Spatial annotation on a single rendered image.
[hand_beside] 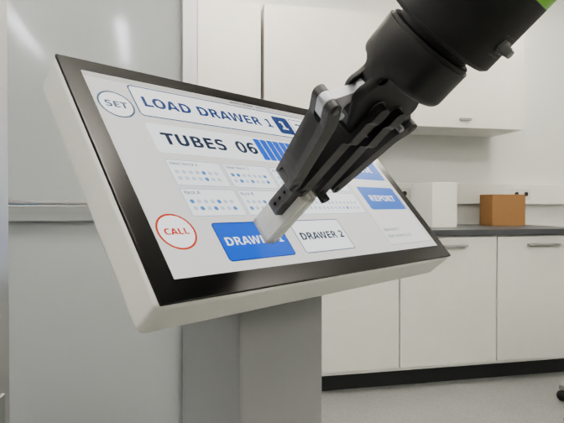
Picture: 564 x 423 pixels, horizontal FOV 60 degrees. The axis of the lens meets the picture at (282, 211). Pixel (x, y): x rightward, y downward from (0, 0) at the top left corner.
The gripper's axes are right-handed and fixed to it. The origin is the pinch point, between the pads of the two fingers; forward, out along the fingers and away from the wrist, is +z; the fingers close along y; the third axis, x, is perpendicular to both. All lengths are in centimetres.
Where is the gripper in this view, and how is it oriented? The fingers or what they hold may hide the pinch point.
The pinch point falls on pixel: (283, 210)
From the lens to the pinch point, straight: 47.4
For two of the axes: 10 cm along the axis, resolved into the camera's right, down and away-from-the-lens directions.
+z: -5.6, 6.4, 5.3
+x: 4.7, 7.7, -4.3
